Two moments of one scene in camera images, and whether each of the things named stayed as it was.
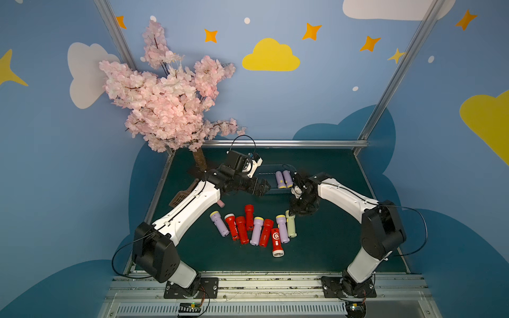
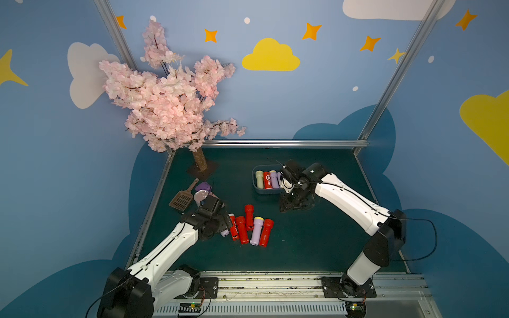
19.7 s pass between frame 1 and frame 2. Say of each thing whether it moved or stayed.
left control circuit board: stayed
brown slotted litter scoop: stayed
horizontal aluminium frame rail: stayed
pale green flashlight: moved
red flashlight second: stayed
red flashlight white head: stayed
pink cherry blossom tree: stayed
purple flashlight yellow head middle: stayed
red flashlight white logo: moved
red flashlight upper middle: stayed
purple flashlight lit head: moved
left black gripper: moved
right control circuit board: stayed
